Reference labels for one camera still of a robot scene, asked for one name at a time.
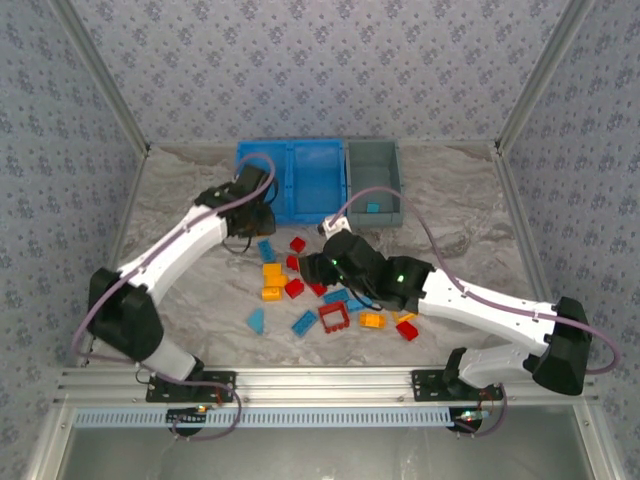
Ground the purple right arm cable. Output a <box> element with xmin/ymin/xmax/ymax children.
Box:
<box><xmin>333</xmin><ymin>186</ymin><xmax>623</xmax><ymax>439</ymax></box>

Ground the aluminium side rail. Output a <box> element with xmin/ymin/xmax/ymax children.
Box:
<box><xmin>77</xmin><ymin>144</ymin><xmax>151</xmax><ymax>369</ymax></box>
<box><xmin>492</xmin><ymin>142</ymin><xmax>554</xmax><ymax>309</ymax></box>

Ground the blue plastic bin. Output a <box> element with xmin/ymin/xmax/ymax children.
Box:
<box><xmin>235</xmin><ymin>139</ymin><xmax>294</xmax><ymax>226</ymax></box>
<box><xmin>289</xmin><ymin>139</ymin><xmax>350</xmax><ymax>225</ymax></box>

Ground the grey plastic bin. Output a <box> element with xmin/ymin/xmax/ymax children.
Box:
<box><xmin>346</xmin><ymin>139</ymin><xmax>405</xmax><ymax>229</ymax></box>

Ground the red lego window frame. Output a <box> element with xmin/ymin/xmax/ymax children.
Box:
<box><xmin>318</xmin><ymin>302</ymin><xmax>352</xmax><ymax>335</ymax></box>

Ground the aluminium frame post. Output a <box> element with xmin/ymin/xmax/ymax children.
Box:
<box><xmin>493</xmin><ymin>0</ymin><xmax>600</xmax><ymax>151</ymax></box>
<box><xmin>49</xmin><ymin>0</ymin><xmax>151</xmax><ymax>157</ymax></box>

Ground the aluminium horizontal rail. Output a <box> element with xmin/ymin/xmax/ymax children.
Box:
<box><xmin>54</xmin><ymin>367</ymin><xmax>600</xmax><ymax>405</ymax></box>

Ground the black controller board mount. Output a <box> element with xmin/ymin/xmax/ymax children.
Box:
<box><xmin>166</xmin><ymin>405</ymin><xmax>210</xmax><ymax>437</ymax></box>
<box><xmin>449</xmin><ymin>407</ymin><xmax>485</xmax><ymax>435</ymax></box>

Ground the slotted light cable duct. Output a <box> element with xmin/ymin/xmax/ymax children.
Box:
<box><xmin>73</xmin><ymin>406</ymin><xmax>457</xmax><ymax>430</ymax></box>

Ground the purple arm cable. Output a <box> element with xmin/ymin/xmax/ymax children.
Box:
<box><xmin>333</xmin><ymin>186</ymin><xmax>623</xmax><ymax>439</ymax></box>
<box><xmin>71</xmin><ymin>152</ymin><xmax>278</xmax><ymax>442</ymax></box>

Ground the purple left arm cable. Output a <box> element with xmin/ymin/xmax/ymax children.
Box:
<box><xmin>71</xmin><ymin>152</ymin><xmax>278</xmax><ymax>442</ymax></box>

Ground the aluminium frame leg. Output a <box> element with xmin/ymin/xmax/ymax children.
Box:
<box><xmin>572</xmin><ymin>403</ymin><xmax>624</xmax><ymax>480</ymax></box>
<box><xmin>22</xmin><ymin>403</ymin><xmax>76</xmax><ymax>480</ymax></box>

